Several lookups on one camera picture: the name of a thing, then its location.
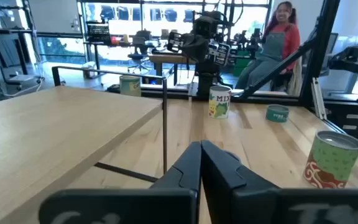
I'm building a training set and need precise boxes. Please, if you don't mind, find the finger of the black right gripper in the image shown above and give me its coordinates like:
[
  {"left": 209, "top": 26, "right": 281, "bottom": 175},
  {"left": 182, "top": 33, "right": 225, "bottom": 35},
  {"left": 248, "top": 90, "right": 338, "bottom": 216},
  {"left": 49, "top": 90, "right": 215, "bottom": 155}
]
[
  {"left": 166, "top": 30, "right": 198, "bottom": 63},
  {"left": 196, "top": 34, "right": 231, "bottom": 67}
]

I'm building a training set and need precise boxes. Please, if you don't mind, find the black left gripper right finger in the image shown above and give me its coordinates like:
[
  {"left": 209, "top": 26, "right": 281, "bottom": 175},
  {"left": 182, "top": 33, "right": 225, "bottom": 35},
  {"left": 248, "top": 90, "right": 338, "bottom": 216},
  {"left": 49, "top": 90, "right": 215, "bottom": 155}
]
[{"left": 201, "top": 139, "right": 358, "bottom": 224}]

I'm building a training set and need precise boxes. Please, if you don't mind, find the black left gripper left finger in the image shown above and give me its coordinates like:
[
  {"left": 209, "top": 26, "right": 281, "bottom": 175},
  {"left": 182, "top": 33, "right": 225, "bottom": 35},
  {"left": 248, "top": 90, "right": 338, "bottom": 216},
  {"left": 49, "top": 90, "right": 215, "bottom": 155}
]
[{"left": 39, "top": 140, "right": 202, "bottom": 224}]

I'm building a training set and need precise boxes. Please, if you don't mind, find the yellow carrots can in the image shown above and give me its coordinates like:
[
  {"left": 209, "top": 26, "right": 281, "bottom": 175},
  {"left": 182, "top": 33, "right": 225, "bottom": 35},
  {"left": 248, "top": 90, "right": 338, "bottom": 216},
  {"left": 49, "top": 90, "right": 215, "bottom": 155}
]
[{"left": 119, "top": 75, "right": 142, "bottom": 97}]

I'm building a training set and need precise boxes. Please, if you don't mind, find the teal tuna can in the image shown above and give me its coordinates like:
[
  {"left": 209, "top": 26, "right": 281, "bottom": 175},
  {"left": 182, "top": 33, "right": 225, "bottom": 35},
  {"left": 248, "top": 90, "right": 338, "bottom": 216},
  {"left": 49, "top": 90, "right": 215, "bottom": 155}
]
[{"left": 265, "top": 104, "right": 290, "bottom": 123}]

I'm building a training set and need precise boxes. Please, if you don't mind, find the green spaghetti sauce can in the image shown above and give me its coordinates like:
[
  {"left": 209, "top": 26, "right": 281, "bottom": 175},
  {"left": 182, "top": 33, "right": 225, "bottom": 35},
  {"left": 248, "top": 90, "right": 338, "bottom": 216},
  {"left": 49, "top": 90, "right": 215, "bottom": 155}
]
[{"left": 303, "top": 130, "right": 358, "bottom": 190}]

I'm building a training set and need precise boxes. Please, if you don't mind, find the wooden desk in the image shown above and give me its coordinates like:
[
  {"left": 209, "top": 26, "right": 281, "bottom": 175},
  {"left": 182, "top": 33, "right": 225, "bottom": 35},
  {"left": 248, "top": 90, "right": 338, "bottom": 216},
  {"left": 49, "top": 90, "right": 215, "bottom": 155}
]
[{"left": 149, "top": 53, "right": 198, "bottom": 86}]

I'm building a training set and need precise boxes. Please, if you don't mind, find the green box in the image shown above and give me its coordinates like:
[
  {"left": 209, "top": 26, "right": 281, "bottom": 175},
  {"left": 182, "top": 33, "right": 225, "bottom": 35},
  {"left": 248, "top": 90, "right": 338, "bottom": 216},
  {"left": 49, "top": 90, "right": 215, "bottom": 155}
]
[{"left": 232, "top": 49, "right": 252, "bottom": 78}]

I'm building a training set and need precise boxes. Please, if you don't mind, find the black office chair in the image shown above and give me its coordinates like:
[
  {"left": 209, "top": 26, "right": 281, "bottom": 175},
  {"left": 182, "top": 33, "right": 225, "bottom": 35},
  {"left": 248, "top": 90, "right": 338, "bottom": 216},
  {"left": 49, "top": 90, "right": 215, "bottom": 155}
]
[{"left": 127, "top": 43, "right": 155, "bottom": 75}]

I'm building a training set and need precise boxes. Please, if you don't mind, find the person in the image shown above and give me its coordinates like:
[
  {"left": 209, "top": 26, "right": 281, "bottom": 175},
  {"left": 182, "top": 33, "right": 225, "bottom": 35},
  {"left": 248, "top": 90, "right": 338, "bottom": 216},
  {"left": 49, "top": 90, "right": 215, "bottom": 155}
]
[{"left": 234, "top": 1, "right": 301, "bottom": 91}]

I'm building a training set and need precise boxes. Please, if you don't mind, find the black drawer cabinet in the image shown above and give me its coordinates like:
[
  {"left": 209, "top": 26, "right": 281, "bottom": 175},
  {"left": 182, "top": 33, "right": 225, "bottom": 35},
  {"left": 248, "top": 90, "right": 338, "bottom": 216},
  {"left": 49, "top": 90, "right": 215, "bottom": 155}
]
[{"left": 323, "top": 104, "right": 358, "bottom": 141}]

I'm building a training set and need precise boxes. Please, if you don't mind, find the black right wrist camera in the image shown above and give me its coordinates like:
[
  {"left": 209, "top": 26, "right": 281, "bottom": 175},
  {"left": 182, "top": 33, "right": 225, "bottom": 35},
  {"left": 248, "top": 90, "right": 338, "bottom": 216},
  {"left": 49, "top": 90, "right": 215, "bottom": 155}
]
[{"left": 193, "top": 15, "right": 219, "bottom": 37}]

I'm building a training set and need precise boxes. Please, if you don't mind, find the black rig frame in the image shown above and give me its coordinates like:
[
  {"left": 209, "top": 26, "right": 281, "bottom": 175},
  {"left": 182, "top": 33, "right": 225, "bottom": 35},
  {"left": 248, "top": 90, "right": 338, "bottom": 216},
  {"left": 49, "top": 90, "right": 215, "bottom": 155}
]
[{"left": 237, "top": 0, "right": 341, "bottom": 108}]

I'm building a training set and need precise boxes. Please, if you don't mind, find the wooden shelf with black frame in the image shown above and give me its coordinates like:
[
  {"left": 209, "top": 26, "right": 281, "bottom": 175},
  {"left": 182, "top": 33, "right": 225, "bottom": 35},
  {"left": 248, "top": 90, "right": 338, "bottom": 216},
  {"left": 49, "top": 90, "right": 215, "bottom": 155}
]
[{"left": 0, "top": 65, "right": 169, "bottom": 224}]

